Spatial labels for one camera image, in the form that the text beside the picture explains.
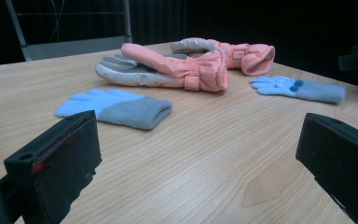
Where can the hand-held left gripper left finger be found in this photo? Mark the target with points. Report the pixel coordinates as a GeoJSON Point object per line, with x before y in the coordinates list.
{"type": "Point", "coordinates": [59, 161]}

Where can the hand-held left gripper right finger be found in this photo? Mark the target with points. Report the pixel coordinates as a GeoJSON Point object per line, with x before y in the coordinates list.
{"type": "Point", "coordinates": [345, 161]}

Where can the light blue knit glove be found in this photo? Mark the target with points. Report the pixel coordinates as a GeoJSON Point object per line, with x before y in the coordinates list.
{"type": "Point", "coordinates": [127, 110]}
{"type": "Point", "coordinates": [317, 90]}

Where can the pink and grey ski glove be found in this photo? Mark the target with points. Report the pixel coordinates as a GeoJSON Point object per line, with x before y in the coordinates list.
{"type": "Point", "coordinates": [199, 70]}
{"type": "Point", "coordinates": [254, 57]}

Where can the dark curtain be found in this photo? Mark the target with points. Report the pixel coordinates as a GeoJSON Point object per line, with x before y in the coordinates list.
{"type": "Point", "coordinates": [230, 18]}

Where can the white desk frame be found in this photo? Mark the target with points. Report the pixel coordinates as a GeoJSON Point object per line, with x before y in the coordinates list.
{"type": "Point", "coordinates": [74, 46]}

